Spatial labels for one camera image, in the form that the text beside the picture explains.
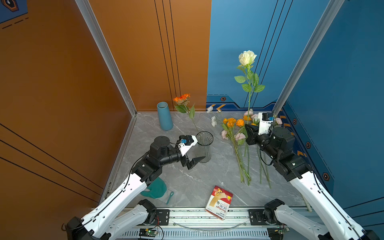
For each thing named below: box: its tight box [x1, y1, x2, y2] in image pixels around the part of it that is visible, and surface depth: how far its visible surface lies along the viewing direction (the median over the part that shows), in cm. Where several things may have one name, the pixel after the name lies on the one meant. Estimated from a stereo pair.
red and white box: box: [205, 185, 234, 221], surface depth 76 cm
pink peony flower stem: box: [221, 130, 252, 185], surface depth 93 cm
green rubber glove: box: [140, 177, 167, 199], surface depth 83 cm
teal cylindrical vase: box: [157, 101, 174, 131], surface depth 101 cm
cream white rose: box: [234, 50, 266, 124], surface depth 67 cm
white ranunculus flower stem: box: [211, 115, 223, 128], surface depth 111 cm
